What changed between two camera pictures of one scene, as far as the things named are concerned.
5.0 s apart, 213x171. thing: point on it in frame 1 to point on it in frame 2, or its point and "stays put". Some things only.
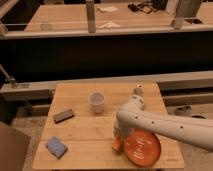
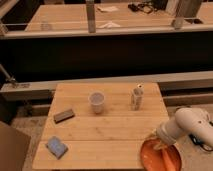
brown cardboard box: (13, 149) stays put
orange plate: (141, 148) to (165, 158)
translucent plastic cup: (96, 99) stays put
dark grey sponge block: (60, 116) stays put
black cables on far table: (148, 6) stays put
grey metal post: (90, 5) stays put
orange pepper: (116, 143) to (169, 161)
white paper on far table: (109, 25) stays put
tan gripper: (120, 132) to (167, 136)
